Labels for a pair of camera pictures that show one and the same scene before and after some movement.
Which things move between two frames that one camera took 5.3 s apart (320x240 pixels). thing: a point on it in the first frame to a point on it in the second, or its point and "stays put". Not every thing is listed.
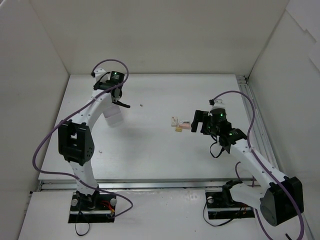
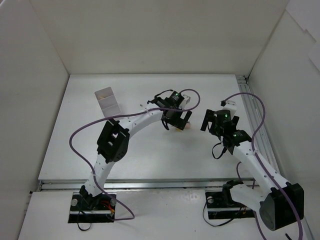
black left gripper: [117, 100] to [180, 122]
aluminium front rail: [142, 184] stays put
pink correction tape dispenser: [185, 124] stays put
